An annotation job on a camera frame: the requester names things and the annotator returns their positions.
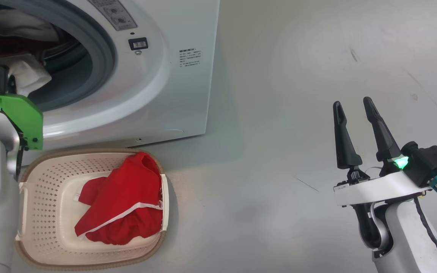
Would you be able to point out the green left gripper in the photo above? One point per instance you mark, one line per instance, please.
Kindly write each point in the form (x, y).
(25, 113)

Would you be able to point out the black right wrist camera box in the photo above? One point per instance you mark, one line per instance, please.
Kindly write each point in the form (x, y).
(431, 161)

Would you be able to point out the cream perforated laundry basket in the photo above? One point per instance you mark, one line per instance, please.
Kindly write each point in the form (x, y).
(51, 189)

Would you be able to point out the white and red garment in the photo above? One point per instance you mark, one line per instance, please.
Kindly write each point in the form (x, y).
(29, 74)

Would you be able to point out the plain red garment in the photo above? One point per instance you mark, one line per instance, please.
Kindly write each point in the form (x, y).
(123, 197)

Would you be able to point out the white front-load washing machine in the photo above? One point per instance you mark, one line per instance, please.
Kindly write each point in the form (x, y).
(173, 94)

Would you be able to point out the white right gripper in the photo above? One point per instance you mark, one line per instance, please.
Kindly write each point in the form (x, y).
(374, 187)

